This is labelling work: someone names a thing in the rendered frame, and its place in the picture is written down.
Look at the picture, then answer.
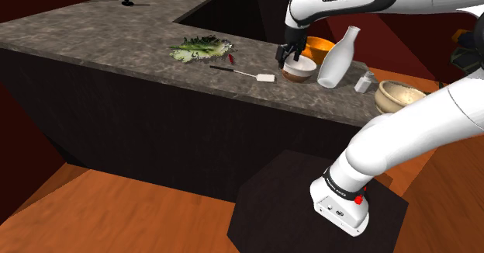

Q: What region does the white and brown bowl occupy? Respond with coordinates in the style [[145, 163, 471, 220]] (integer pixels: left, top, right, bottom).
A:
[[281, 54, 318, 84]]

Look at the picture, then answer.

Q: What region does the dark kitchen counter cabinet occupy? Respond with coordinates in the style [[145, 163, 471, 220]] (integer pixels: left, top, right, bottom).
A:
[[0, 47, 360, 204]]

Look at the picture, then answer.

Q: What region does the dark robot stand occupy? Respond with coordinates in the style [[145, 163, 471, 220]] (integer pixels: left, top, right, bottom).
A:
[[226, 149, 410, 253]]

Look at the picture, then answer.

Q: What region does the orange bowl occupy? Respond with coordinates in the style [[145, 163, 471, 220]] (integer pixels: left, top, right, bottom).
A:
[[301, 36, 337, 66]]

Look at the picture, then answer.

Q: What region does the white spatula with black handle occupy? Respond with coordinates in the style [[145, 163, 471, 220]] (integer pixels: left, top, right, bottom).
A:
[[209, 64, 276, 83]]

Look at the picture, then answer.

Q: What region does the white salt shaker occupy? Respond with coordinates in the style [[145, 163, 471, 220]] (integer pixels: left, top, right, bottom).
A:
[[354, 71, 375, 94]]

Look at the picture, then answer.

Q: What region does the beige bowl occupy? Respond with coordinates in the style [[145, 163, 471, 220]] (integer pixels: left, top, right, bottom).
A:
[[374, 79, 428, 115]]

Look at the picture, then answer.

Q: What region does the white bottle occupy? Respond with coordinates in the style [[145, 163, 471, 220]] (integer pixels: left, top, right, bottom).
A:
[[316, 25, 361, 89]]

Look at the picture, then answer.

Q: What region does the green lettuce leaf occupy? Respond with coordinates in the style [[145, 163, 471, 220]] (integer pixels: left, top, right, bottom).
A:
[[168, 35, 236, 64]]

